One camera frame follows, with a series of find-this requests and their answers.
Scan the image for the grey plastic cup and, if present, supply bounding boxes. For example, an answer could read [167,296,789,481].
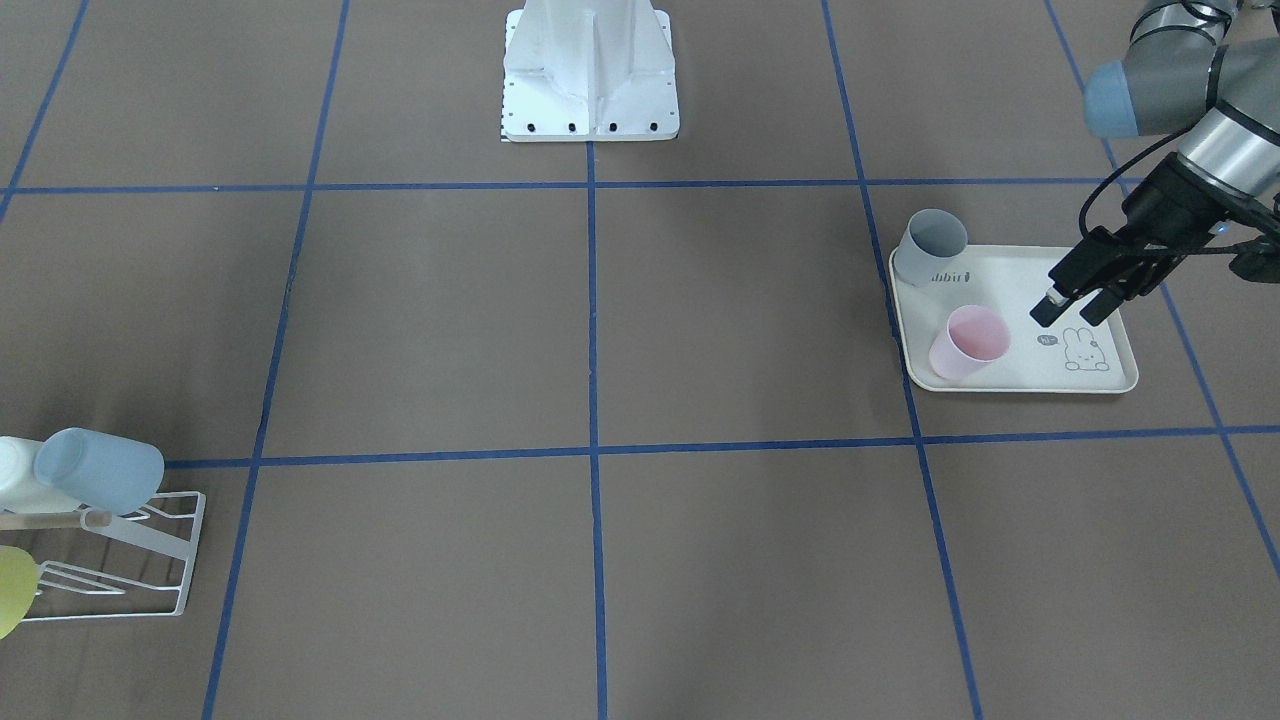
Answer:
[891,208,969,287]

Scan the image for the cream white plastic cup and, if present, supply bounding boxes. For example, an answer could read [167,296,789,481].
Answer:
[1,436,67,512]

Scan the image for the yellow plastic cup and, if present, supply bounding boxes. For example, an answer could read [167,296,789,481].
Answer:
[1,546,40,638]

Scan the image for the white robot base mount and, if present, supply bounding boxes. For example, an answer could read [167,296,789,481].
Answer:
[500,1,681,143]

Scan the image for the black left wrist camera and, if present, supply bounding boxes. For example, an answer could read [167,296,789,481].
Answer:
[1228,234,1280,284]

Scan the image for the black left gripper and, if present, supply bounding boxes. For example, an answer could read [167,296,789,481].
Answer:
[1030,152,1277,328]

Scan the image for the pink plastic cup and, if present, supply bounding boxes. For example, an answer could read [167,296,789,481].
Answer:
[928,304,1012,380]

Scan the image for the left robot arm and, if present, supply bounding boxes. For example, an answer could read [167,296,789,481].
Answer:
[1030,1,1279,327]

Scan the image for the cream plastic tray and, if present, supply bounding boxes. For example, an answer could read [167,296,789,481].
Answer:
[890,245,1140,395]

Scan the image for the white wire cup rack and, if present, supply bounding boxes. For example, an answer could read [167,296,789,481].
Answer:
[3,491,207,626]

